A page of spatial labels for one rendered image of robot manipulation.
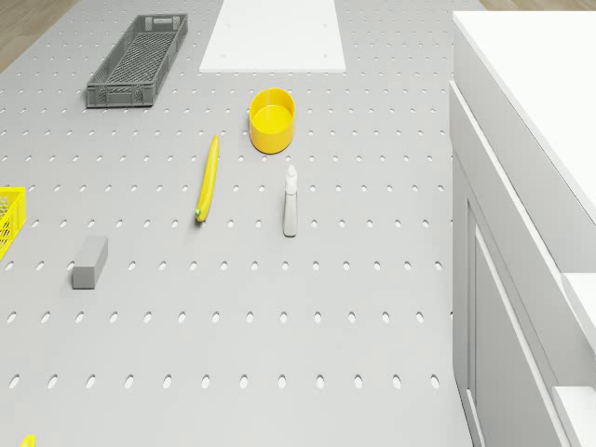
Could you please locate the white board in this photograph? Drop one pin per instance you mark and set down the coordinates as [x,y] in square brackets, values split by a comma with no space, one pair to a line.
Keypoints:
[272,42]

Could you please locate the small white bottle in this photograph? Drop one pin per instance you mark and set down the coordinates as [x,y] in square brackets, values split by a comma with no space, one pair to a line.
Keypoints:
[290,209]

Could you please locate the yellow basket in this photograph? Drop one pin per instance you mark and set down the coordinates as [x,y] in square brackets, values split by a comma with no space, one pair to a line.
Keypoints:
[11,205]

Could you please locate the dark grey basket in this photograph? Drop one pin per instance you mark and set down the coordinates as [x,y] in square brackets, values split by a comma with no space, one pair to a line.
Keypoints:
[118,95]

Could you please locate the banana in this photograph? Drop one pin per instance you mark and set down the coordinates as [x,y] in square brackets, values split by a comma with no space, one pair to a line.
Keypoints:
[208,181]

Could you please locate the yellow bowl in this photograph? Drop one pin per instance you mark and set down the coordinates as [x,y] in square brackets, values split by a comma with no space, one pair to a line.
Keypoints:
[272,135]

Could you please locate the grey cube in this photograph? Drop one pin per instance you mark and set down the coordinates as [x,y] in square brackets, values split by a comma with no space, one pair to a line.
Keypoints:
[88,265]

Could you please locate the white cabinet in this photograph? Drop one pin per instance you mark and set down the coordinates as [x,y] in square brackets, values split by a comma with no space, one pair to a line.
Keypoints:
[526,139]

